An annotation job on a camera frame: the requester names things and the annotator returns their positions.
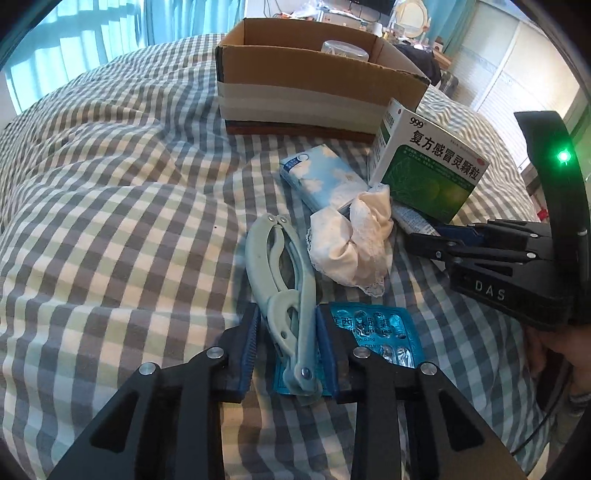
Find green 999 medicine box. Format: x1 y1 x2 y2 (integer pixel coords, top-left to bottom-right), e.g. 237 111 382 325
367 99 489 224

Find blue pill blister pack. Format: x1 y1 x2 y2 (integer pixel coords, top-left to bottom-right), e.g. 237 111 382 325
273 302 425 403

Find white lace sock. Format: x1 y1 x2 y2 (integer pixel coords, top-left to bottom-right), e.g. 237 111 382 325
307 184 394 297

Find blue tissue pack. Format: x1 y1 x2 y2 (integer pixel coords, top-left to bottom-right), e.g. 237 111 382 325
280 144 369 213

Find pale green plastic pliers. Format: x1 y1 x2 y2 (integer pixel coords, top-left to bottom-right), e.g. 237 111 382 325
245 213 322 405

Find clear cotton swab jar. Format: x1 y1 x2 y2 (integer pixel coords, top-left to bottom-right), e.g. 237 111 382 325
321 40 370 62

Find person's right hand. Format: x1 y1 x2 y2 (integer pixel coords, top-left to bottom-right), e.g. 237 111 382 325
523 322 591 407

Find white louvered wardrobe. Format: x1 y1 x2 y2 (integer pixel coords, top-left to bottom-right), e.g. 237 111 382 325
452 1 579 171

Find black jacket on chair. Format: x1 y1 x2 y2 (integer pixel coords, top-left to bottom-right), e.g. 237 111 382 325
396 44 442 86

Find blue curtain right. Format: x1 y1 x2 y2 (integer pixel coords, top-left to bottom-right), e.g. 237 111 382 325
424 0 477 57

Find blue curtain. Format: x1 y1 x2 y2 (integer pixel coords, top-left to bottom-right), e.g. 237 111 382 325
140 0 245 46
2 0 150 114
424 0 477 57

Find checkered bed cover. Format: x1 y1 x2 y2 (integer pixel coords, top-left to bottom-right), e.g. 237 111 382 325
1 35 550 479

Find oval vanity mirror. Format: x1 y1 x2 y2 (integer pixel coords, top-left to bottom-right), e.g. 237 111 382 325
394 0 429 38

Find brown cardboard box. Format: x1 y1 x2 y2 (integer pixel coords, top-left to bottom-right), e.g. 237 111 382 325
215 18 430 144

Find blue curtain middle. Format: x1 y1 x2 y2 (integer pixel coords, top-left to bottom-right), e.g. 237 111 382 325
140 0 245 46

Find blue curtain left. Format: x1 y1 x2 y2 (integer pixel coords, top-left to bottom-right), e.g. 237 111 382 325
2 0 150 114

